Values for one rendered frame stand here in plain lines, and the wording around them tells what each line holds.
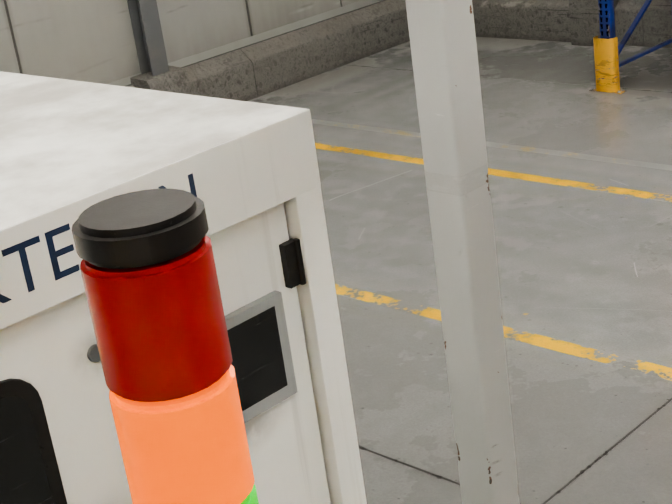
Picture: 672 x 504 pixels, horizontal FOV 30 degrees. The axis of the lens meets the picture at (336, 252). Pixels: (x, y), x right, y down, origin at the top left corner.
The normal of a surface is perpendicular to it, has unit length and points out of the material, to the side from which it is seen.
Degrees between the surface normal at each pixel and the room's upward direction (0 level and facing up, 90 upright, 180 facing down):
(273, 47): 38
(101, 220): 0
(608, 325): 0
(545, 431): 0
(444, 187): 90
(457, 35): 90
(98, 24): 90
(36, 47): 90
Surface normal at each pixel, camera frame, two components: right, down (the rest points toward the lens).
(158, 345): 0.15, 0.34
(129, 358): -0.36, 0.38
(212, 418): 0.62, 0.21
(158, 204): -0.13, -0.92
